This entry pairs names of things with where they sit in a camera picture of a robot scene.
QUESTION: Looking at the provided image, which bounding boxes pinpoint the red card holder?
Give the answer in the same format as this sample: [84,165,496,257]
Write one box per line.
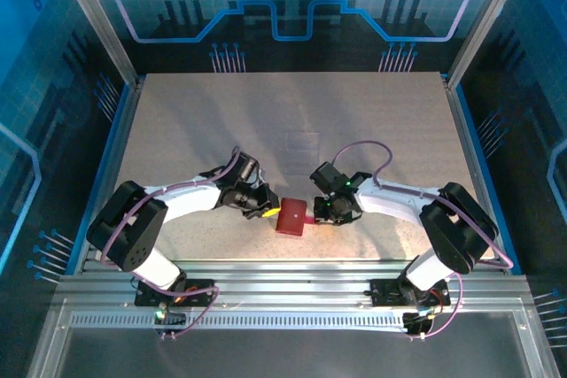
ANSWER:
[275,197,316,237]

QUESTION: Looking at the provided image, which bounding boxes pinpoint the blue table edge strip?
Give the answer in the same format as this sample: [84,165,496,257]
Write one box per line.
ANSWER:
[455,83,523,275]
[65,83,134,275]

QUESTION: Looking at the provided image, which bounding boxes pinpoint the grey metal panel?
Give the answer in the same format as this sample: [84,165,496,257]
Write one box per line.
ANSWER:
[26,297,559,378]

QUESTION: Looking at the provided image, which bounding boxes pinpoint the aluminium cross rail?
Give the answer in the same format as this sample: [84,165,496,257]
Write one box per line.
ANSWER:
[52,259,532,315]

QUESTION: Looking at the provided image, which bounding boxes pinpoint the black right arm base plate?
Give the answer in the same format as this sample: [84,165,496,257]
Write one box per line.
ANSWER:
[369,279,452,308]

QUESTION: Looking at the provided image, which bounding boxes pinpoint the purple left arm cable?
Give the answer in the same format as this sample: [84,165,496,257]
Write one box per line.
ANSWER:
[99,146,221,342]

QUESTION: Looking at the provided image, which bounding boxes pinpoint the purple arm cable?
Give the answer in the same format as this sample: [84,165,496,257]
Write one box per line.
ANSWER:
[331,141,516,342]
[99,146,221,342]

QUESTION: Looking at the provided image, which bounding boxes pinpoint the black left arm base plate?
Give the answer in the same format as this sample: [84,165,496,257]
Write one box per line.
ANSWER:
[135,279,215,308]

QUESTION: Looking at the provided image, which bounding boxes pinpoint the slotted grey cable duct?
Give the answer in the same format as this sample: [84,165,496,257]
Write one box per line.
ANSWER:
[69,311,416,330]

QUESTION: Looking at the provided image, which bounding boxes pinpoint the aluminium side rail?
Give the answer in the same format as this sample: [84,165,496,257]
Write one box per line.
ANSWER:
[74,76,147,273]
[445,76,509,273]

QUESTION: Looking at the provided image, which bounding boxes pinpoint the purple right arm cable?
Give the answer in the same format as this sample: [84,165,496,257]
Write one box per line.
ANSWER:
[331,141,516,342]

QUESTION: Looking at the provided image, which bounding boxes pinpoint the aluminium frame post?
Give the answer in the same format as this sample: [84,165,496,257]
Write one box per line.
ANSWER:
[447,0,534,87]
[49,0,144,87]

